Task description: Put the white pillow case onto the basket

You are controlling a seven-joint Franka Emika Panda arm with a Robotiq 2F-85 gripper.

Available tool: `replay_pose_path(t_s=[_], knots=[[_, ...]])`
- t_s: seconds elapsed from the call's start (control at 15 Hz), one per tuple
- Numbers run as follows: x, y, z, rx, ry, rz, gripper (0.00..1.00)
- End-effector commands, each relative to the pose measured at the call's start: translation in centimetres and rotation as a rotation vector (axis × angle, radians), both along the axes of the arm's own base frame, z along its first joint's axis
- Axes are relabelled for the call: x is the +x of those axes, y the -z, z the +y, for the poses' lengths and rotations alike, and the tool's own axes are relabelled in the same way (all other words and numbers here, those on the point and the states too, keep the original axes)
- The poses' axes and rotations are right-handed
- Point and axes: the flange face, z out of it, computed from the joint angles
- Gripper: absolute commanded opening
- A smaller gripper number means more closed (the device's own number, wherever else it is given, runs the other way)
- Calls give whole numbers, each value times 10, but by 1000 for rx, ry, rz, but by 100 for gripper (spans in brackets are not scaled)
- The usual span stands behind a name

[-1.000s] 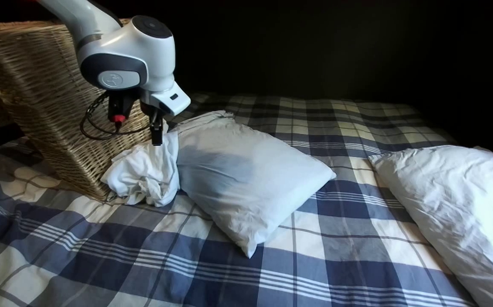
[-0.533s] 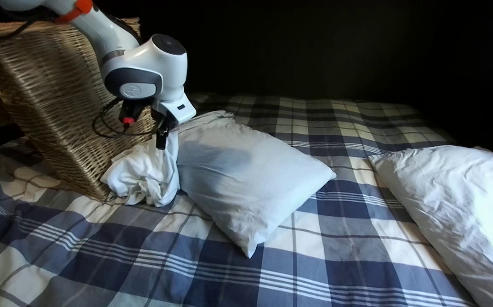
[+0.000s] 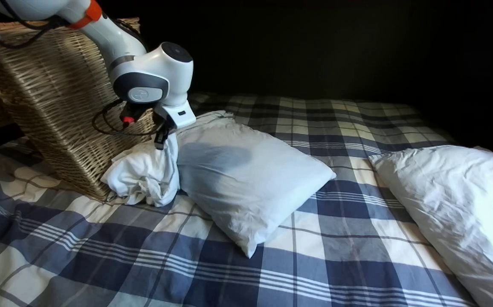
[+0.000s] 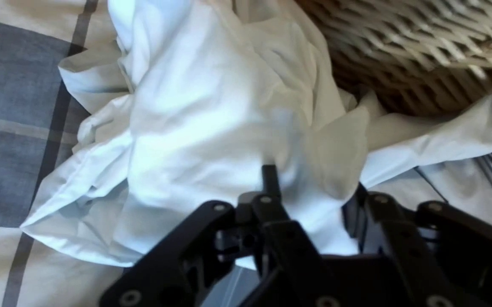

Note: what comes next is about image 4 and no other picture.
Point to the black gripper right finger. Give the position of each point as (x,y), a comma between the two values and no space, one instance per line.
(421,244)

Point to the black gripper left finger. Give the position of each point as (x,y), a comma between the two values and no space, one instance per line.
(200,256)

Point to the white pillow case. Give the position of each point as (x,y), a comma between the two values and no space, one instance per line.
(211,113)

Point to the woven wicker basket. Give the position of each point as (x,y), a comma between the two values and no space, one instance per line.
(421,51)

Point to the blue white plaid duvet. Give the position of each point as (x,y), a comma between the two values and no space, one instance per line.
(12,113)

